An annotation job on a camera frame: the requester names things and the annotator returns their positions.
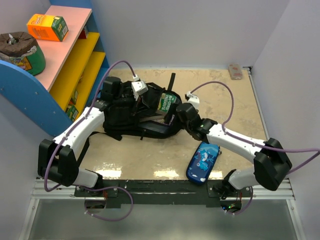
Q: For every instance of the orange green crayon box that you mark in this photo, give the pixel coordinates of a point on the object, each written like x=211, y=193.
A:
x=47, y=27

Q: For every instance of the black student backpack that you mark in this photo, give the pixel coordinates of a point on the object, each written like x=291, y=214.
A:
x=137, y=120

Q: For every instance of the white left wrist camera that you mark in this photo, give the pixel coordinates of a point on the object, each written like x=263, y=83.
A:
x=138, y=88

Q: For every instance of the purple colourful book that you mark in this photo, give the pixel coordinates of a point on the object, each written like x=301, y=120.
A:
x=169, y=119

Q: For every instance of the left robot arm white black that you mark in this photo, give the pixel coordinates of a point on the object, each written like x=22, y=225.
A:
x=58, y=158

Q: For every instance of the green box on shelf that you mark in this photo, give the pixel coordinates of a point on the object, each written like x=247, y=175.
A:
x=71, y=112
x=74, y=97

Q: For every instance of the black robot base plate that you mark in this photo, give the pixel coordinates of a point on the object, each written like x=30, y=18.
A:
x=165, y=192

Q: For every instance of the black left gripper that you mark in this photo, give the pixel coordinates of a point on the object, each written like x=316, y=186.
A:
x=137, y=103

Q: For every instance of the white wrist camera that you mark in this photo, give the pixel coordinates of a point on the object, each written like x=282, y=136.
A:
x=138, y=88
x=192, y=99

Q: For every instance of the brown green toy stump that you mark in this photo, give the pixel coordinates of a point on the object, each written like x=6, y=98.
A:
x=22, y=50

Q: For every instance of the blue shelf unit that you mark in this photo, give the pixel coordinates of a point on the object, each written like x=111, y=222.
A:
x=32, y=104

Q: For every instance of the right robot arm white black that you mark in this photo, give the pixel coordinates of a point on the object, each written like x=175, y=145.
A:
x=270, y=162

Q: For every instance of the beige pink eraser box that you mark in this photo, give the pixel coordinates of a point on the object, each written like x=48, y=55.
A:
x=235, y=71

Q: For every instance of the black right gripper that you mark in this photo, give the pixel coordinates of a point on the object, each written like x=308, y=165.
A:
x=196, y=111

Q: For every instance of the green treehouse book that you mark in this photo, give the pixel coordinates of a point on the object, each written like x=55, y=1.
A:
x=165, y=102

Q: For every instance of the blue shark pencil case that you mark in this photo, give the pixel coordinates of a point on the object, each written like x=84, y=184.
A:
x=202, y=163

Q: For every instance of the aluminium rail frame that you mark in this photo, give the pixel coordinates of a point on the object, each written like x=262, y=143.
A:
x=163, y=209

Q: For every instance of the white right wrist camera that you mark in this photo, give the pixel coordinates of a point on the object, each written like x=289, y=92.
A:
x=192, y=99

